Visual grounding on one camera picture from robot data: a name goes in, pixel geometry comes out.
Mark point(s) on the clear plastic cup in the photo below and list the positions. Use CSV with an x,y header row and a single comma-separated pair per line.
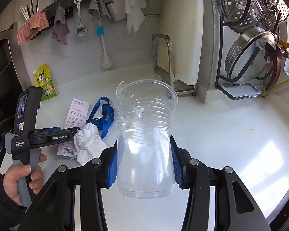
x,y
145,120

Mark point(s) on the yellow seasoning pouch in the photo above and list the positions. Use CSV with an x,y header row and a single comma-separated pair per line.
x,y
42,79

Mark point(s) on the metal cutting board rack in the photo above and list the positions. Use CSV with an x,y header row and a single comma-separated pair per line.
x,y
168,76

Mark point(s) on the steel pot lid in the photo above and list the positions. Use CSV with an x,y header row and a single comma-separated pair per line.
x,y
247,57

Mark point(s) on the black stove hood unit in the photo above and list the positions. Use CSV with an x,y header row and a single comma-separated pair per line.
x,y
13,81

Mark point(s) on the white tissue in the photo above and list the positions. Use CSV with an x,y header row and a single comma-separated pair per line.
x,y
88,143

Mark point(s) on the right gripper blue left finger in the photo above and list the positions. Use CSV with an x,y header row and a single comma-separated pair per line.
x,y
112,167

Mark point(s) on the person's left hand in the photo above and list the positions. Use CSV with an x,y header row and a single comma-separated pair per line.
x,y
14,174

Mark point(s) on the metal hanging spoon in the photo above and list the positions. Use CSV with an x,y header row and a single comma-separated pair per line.
x,y
81,29

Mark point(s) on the white pink paper receipt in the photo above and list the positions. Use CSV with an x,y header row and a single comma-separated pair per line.
x,y
77,117

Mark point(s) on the blue white bottle brush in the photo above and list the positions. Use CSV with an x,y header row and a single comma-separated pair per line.
x,y
106,59

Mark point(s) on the perforated steel steamer tray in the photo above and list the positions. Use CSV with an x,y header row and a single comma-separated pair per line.
x,y
241,15

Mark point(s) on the pink wavy dish cloth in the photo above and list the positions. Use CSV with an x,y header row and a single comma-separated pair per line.
x,y
30,28

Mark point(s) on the white hanging cloth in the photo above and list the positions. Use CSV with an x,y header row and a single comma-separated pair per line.
x,y
134,14

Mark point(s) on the grey hanging cloth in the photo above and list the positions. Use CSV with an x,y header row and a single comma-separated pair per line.
x,y
98,9

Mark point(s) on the white chopsticks bundle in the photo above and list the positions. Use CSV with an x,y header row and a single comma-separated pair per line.
x,y
26,12

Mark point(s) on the black lid rack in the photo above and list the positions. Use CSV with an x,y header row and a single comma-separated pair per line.
x,y
263,83

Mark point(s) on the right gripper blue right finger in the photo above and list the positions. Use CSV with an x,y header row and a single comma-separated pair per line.
x,y
176,157

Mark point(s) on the white cutting board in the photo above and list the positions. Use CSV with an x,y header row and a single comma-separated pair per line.
x,y
182,21

